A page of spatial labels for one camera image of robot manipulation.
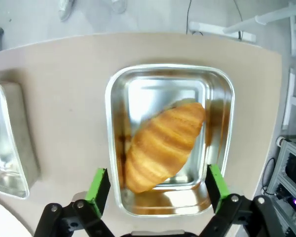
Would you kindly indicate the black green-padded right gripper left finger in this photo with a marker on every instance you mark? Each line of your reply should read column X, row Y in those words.
column 98, row 187

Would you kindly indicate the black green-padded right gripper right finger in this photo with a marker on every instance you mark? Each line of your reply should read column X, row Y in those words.
column 217, row 187

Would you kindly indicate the shallow wide steel container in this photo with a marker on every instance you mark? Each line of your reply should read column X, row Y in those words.
column 160, row 81

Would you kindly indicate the golden brown croissant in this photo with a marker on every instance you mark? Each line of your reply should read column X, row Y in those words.
column 162, row 145

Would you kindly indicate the large rectangular steel container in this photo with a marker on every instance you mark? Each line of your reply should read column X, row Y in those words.
column 7, row 138

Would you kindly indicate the grey equipment rack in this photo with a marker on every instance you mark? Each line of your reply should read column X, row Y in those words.
column 288, row 182

